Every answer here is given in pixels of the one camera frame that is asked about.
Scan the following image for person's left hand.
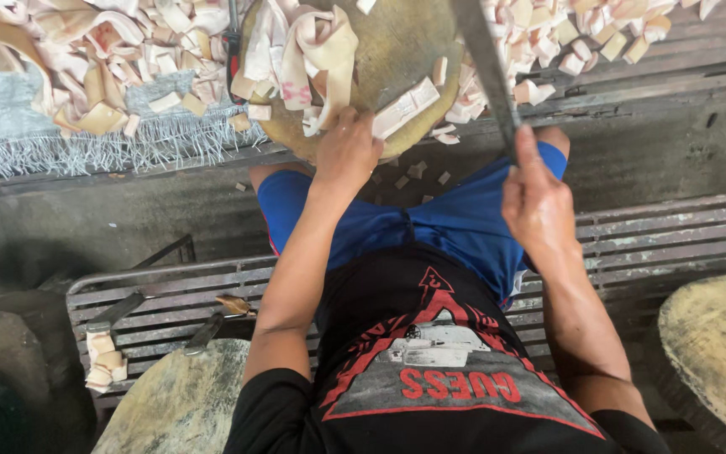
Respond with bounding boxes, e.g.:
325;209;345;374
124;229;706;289
314;106;385;192

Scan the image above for person's right hand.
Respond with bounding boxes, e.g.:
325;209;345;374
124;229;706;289
501;124;582;269

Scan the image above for scored pork skin strip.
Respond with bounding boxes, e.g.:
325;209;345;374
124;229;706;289
372;76;441;141

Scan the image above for steel cleaver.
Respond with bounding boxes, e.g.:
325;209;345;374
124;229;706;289
449;0;523;166

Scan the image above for scattered pork bits on floor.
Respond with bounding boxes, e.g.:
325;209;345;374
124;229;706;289
369;159;453;206

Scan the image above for blue shorts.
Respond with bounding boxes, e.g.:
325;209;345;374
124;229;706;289
256;140;569;311

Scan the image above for pile of long pork skin strips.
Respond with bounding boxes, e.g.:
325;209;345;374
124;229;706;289
231;0;360;137

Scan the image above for rusty metal slatted bench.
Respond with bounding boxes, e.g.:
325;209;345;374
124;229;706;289
66;189;726;409

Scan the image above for round wooden chopping block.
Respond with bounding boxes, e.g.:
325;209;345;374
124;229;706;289
236;0;466;164

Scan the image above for heap of cut pork skin cubes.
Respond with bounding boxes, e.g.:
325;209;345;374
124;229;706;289
431;0;723;146

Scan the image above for brown dried skin scrap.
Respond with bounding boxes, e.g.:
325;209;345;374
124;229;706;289
214;294;257;317

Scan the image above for black printed t-shirt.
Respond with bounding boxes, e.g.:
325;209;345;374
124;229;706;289
223;241;673;454

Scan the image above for worn yellowish round chopping block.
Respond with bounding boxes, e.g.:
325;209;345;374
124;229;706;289
657;273;726;454

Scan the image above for heap of uncut pork skin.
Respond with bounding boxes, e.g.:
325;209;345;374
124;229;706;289
0;0;239;137

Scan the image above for cleaver with dark blade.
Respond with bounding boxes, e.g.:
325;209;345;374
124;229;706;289
86;290;147;333

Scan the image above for worn pale round chopping block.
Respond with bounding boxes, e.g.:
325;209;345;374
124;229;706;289
91;338;252;454

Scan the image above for small stack of pork skin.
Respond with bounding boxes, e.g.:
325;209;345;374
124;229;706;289
84;328;129;393

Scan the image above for grey woven fringed sack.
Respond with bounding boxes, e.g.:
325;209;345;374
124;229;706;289
0;9;271;181

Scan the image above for red and black handled knife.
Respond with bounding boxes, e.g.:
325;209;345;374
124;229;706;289
223;0;245;106

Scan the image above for cleaver with grey handle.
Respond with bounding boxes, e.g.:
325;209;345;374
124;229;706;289
183;311;226;358

